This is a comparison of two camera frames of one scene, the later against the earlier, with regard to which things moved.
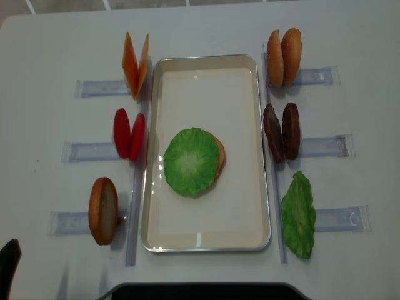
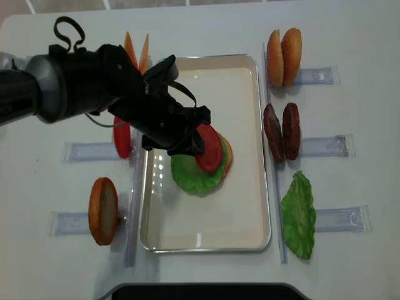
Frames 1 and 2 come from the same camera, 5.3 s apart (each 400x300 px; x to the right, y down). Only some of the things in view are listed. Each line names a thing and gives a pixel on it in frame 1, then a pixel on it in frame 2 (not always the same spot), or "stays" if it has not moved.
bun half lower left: (103, 211) stays
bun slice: (222, 157) -> (229, 157)
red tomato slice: (137, 139) -> (209, 159)
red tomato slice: (122, 132) stays
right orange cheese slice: (142, 74) stays
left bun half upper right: (275, 60) stays
